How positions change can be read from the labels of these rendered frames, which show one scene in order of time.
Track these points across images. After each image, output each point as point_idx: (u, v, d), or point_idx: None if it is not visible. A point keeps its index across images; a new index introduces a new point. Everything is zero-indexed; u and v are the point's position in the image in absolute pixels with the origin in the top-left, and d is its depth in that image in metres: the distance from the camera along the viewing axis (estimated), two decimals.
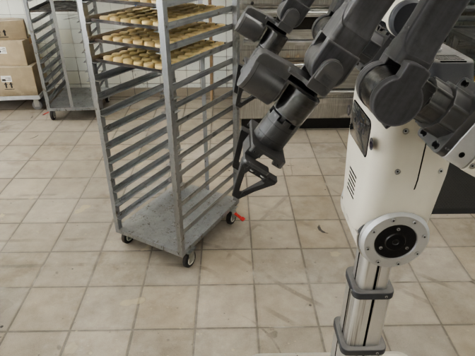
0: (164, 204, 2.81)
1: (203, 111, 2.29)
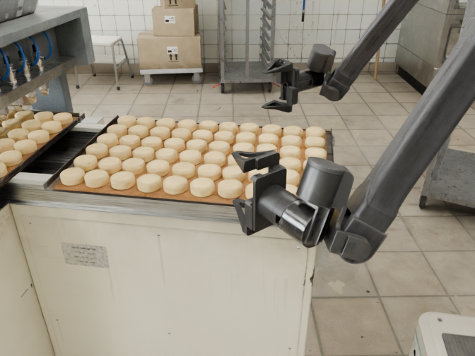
0: (449, 168, 2.59)
1: None
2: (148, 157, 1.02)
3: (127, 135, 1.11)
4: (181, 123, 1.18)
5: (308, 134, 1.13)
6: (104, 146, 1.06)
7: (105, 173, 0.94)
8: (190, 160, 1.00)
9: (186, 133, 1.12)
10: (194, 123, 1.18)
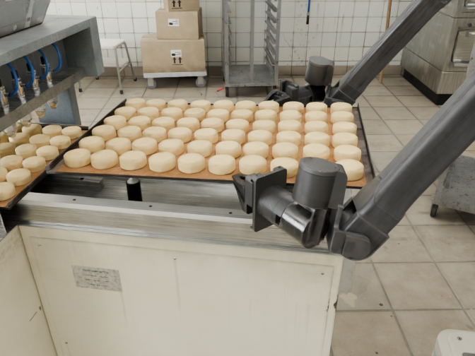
0: (461, 176, 2.55)
1: None
2: (160, 137, 0.93)
3: (136, 116, 1.02)
4: (194, 104, 1.08)
5: (333, 110, 1.03)
6: (112, 127, 0.97)
7: (114, 153, 0.85)
8: (206, 138, 0.91)
9: (200, 112, 1.03)
10: (208, 104, 1.09)
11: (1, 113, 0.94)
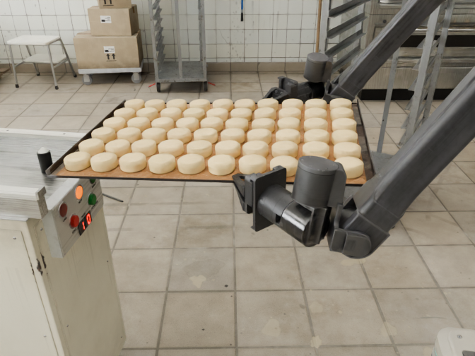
0: None
1: None
2: (159, 138, 0.93)
3: (136, 117, 1.02)
4: (193, 104, 1.08)
5: (333, 107, 1.03)
6: (112, 129, 0.97)
7: (113, 155, 0.85)
8: (206, 138, 0.91)
9: (199, 112, 1.03)
10: (208, 103, 1.08)
11: None
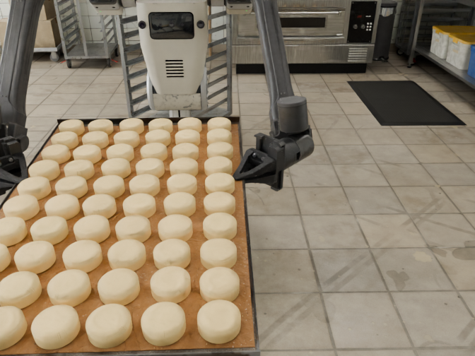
0: None
1: None
2: (142, 245, 0.62)
3: (49, 290, 0.54)
4: (12, 231, 0.63)
5: (78, 130, 0.92)
6: (103, 307, 0.51)
7: (213, 269, 0.57)
8: (155, 200, 0.70)
9: (57, 218, 0.66)
10: (15, 217, 0.66)
11: None
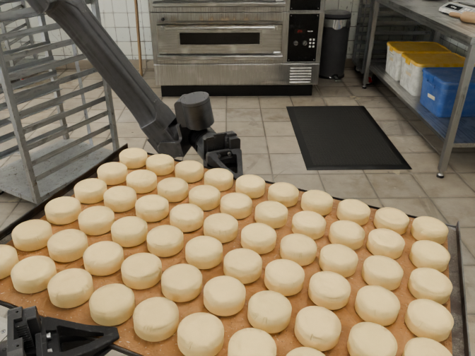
0: None
1: (51, 49, 2.21)
2: (328, 246, 0.61)
3: (388, 313, 0.50)
4: (268, 339, 0.46)
5: (17, 255, 0.56)
6: (417, 280, 0.55)
7: (379, 215, 0.67)
8: (259, 224, 0.64)
9: (259, 295, 0.52)
10: (234, 335, 0.47)
11: None
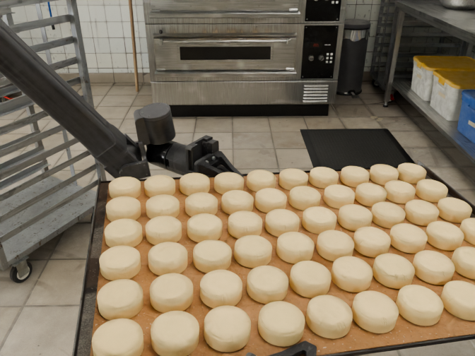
0: (13, 203, 2.28)
1: None
2: (372, 208, 0.70)
3: (461, 236, 0.63)
4: (423, 288, 0.53)
5: (135, 324, 0.47)
6: (449, 208, 0.69)
7: (377, 171, 0.79)
8: (309, 208, 0.68)
9: (379, 260, 0.57)
10: (401, 298, 0.51)
11: None
